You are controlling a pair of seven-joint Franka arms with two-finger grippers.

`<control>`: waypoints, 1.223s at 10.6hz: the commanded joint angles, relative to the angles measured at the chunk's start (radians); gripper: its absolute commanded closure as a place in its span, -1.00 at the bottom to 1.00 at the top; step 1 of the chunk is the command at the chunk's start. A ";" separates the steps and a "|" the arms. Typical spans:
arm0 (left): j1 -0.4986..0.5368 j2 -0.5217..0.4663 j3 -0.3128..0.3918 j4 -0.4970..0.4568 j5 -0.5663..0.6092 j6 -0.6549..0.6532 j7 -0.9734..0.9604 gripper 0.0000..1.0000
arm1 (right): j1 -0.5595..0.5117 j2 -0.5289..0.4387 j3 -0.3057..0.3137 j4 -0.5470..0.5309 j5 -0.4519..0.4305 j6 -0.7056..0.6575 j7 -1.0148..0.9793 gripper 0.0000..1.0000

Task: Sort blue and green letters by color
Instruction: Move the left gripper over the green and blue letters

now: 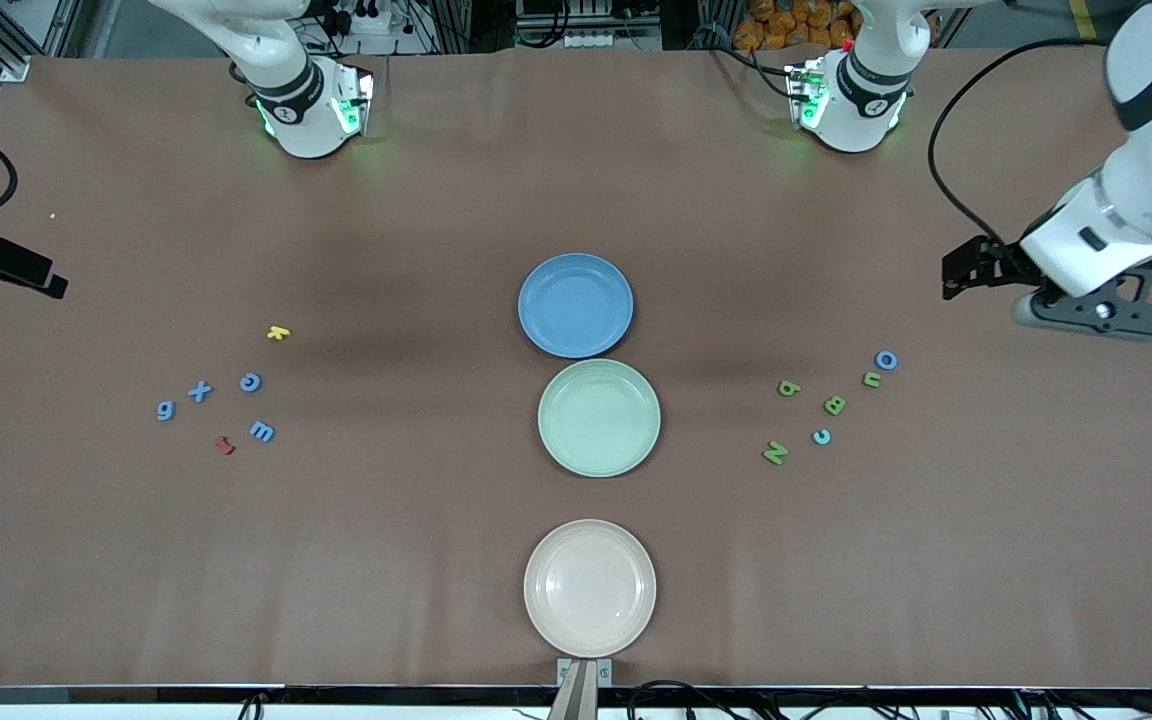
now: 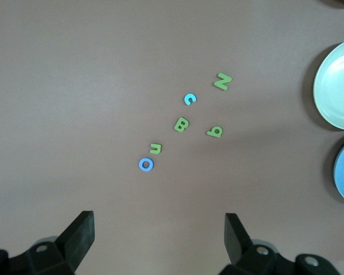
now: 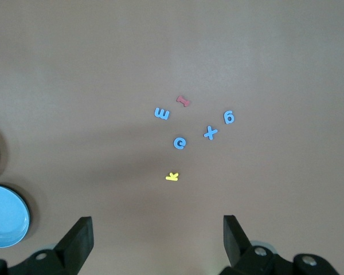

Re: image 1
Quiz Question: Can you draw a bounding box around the brown table cover sheet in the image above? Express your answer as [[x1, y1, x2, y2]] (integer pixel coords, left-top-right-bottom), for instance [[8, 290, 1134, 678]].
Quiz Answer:
[[0, 45, 1152, 691]]

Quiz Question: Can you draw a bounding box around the metal mount bracket plate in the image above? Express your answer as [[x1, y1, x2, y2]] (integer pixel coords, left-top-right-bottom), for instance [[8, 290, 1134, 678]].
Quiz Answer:
[[556, 657, 614, 689]]

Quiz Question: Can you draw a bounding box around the bag of orange objects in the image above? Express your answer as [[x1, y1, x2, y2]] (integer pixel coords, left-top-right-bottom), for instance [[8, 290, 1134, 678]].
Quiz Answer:
[[733, 0, 857, 51]]

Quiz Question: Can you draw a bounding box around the white power strip with plugs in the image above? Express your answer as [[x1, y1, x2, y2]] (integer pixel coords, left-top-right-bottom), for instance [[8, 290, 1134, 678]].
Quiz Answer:
[[321, 0, 397, 39]]

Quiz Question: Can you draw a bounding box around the blue plate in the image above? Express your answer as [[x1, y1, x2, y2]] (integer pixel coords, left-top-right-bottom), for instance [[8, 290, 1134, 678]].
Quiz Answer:
[[517, 252, 635, 360]]

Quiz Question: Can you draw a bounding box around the beige plate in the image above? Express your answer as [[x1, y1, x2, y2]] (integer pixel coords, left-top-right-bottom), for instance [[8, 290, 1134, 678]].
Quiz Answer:
[[523, 518, 658, 660]]

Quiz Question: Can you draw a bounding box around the green plate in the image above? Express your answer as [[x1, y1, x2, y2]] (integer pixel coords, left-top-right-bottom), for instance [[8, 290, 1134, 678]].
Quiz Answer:
[[537, 358, 663, 479]]

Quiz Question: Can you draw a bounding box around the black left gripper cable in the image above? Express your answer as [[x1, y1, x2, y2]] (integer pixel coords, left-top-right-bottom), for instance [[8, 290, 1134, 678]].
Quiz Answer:
[[928, 38, 1112, 251]]

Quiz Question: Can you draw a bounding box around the beige mount post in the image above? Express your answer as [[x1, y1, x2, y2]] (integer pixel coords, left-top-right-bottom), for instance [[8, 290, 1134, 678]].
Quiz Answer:
[[547, 662, 600, 720]]

